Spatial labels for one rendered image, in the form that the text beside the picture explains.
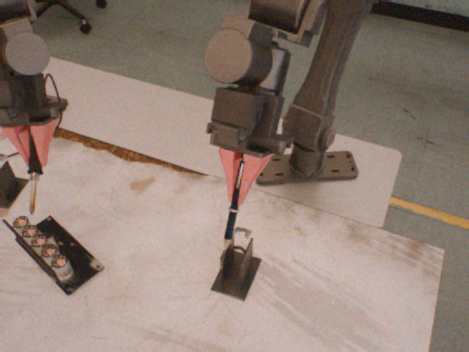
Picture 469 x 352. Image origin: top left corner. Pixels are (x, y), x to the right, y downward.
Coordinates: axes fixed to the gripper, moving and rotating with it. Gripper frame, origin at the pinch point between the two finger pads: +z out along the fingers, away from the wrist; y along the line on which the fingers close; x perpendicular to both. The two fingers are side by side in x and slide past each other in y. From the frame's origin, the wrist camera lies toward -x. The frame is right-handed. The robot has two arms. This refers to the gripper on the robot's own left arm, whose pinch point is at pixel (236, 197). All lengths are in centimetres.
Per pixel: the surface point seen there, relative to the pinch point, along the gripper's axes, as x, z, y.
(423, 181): 146, 14, 40
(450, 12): 255, -72, 40
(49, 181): 15.7, 12.1, -41.2
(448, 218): 132, 23, 51
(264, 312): 6.5, 18.4, 6.4
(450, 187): 147, 14, 51
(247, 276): 10.3, 15.3, 1.9
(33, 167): 2.6, 5.4, -34.7
